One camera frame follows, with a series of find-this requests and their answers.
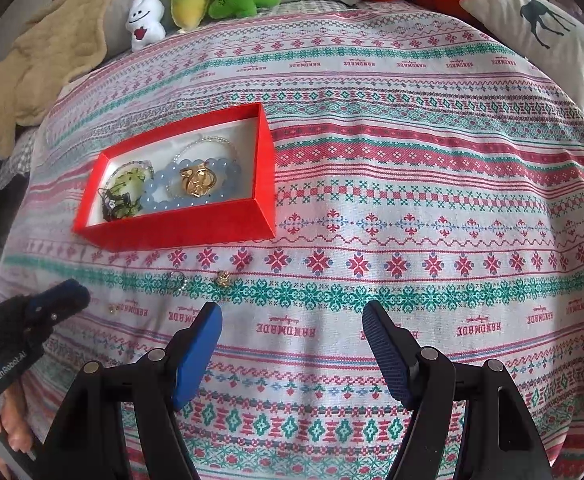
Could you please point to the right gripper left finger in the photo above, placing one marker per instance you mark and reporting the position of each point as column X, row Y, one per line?
column 86, row 439

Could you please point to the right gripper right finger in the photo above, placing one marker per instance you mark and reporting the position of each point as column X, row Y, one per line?
column 499, row 439

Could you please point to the multicolour seed bead bangle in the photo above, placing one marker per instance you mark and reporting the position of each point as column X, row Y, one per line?
column 131, row 174

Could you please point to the small gold stud earring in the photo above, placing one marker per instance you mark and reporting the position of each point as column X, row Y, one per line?
column 223, row 279

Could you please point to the left hand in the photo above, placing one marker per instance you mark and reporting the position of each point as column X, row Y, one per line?
column 13, row 422

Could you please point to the red cardboard box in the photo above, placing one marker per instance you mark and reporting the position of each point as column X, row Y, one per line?
column 207, row 198

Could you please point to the beige quilted blanket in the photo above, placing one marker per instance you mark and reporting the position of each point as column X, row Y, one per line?
column 58, row 44

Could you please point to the white bunny plush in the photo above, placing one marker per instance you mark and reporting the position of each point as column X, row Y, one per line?
column 144, row 23

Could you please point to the patterned red green bedspread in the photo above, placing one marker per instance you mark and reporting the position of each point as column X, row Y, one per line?
column 418, row 163

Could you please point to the white deer print pillow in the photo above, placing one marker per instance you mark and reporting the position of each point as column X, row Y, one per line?
column 540, row 31

